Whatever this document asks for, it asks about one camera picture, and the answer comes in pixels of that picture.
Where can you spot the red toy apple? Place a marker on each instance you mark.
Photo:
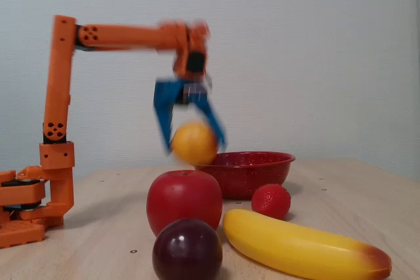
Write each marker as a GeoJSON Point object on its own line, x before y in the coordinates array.
{"type": "Point", "coordinates": [183, 199]}

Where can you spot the yellow toy banana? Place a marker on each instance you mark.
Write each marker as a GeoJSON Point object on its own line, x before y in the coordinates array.
{"type": "Point", "coordinates": [295, 247]}

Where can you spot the yellow orange toy peach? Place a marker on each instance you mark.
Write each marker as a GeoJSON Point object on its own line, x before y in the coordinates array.
{"type": "Point", "coordinates": [194, 144]}

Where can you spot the blue gripper with motor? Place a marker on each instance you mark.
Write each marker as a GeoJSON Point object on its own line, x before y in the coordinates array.
{"type": "Point", "coordinates": [171, 91]}

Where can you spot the red speckled bowl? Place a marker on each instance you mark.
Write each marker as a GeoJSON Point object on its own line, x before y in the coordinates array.
{"type": "Point", "coordinates": [249, 175]}

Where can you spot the red toy strawberry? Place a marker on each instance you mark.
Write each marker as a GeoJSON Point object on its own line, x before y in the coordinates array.
{"type": "Point", "coordinates": [271, 201]}

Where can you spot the dark purple toy plum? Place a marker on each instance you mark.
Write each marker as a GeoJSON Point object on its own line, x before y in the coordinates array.
{"type": "Point", "coordinates": [187, 250]}

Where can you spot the orange robot base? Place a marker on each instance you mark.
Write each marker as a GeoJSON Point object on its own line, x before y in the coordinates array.
{"type": "Point", "coordinates": [29, 194]}

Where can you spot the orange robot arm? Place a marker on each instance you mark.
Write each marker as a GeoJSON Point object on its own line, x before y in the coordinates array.
{"type": "Point", "coordinates": [59, 80]}

